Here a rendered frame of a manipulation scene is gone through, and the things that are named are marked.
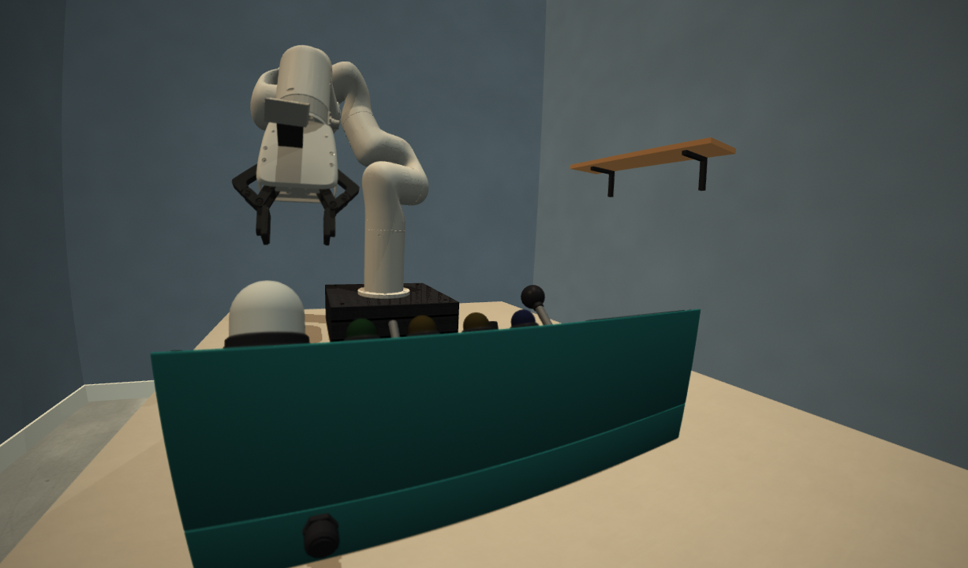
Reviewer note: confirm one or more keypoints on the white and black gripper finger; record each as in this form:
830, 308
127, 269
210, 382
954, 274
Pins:
261, 202
332, 206

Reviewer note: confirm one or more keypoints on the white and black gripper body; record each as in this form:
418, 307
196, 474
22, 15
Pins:
299, 173

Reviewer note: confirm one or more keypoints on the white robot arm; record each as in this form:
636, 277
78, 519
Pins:
305, 77

